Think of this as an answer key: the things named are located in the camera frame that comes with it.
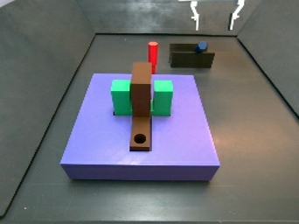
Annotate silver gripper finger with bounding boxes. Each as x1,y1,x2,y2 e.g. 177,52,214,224
189,1,200,31
228,0,245,31

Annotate blue stepped peg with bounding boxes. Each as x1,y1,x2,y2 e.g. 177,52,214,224
193,41,208,53

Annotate black angle fixture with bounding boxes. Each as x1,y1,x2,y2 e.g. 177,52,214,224
169,44,214,68

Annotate red stepped peg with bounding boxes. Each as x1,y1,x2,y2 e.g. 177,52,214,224
146,41,158,74

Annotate green U-shaped block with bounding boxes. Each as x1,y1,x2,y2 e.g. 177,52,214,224
110,80,173,116

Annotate purple base block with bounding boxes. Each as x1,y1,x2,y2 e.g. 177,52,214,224
60,73,220,181

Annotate brown L-shaped bracket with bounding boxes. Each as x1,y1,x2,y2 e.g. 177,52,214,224
129,62,152,151

